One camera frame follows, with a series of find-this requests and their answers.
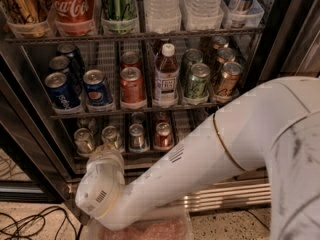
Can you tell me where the left water bottle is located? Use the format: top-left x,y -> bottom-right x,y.
144,0 -> 181,34

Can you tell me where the rear red can bottom shelf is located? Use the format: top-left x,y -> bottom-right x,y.
153,111 -> 170,124

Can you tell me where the steel fridge base grille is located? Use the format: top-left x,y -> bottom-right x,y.
64,168 -> 273,226

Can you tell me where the front red can bottom shelf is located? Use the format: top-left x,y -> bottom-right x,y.
154,122 -> 173,149

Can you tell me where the rear green can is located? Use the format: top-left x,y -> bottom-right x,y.
180,48 -> 203,86

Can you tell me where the middle gold can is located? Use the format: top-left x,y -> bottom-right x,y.
213,47 -> 236,73

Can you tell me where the front orange red can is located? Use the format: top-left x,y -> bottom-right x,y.
120,67 -> 145,104

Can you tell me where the rear silver can bottom shelf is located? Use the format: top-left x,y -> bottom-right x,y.
77,117 -> 98,134

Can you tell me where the green can top shelf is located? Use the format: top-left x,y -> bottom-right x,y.
101,0 -> 138,34

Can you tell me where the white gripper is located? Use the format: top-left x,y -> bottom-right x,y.
86,149 -> 125,184

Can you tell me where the rear left Pepsi can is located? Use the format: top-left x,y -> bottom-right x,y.
57,43 -> 85,75

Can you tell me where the gold can top shelf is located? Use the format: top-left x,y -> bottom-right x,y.
2,0 -> 50,38

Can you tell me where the middle left Pepsi can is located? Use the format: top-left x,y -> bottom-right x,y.
49,55 -> 82,95

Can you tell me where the clear plastic bin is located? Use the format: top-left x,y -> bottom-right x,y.
86,207 -> 194,240

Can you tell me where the wire shelf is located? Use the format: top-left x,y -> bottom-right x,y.
50,101 -> 230,120
4,25 -> 264,45

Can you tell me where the rear gold can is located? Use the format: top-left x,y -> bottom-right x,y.
204,36 -> 229,56

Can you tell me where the tea bottle middle shelf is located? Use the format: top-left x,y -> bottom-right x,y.
154,43 -> 179,107

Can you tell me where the pepsi can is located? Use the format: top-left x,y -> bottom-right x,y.
45,72 -> 80,110
57,43 -> 85,75
49,55 -> 82,95

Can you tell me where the front blue silver can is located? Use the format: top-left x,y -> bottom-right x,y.
129,124 -> 145,150

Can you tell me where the green white 7up can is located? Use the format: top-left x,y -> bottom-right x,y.
101,126 -> 123,150

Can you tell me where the rear dark can bottom shelf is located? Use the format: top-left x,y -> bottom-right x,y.
131,112 -> 146,125

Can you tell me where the glass fridge door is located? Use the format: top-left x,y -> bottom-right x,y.
252,0 -> 320,83

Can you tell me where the red can shelf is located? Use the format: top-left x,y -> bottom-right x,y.
154,122 -> 173,149
153,111 -> 170,124

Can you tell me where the front gold can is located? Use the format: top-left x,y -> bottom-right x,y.
214,62 -> 243,96

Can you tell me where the Coca-Cola can top shelf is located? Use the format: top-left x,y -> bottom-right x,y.
52,0 -> 94,36

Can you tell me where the right water bottle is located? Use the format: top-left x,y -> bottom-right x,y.
181,0 -> 223,31

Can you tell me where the middle wire shelf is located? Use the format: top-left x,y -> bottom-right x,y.
50,101 -> 230,120

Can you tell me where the front left Pepsi can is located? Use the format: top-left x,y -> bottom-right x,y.
45,72 -> 80,110

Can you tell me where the front green can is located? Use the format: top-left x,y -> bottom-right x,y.
184,63 -> 210,99

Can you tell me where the black floor cable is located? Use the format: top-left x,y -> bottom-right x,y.
0,205 -> 84,240

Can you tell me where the rear orange red can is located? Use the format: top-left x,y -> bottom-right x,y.
120,51 -> 142,69

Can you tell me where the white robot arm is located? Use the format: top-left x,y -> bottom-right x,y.
75,76 -> 320,240

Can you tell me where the top wire shelf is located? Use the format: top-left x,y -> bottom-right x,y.
4,25 -> 264,45

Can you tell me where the orange red can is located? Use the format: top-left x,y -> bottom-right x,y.
120,67 -> 145,104
120,51 -> 142,69

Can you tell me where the water bottle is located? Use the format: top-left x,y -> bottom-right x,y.
144,0 -> 181,34
181,0 -> 223,31

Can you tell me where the front silver can bottom shelf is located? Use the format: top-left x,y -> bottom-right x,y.
74,128 -> 96,157

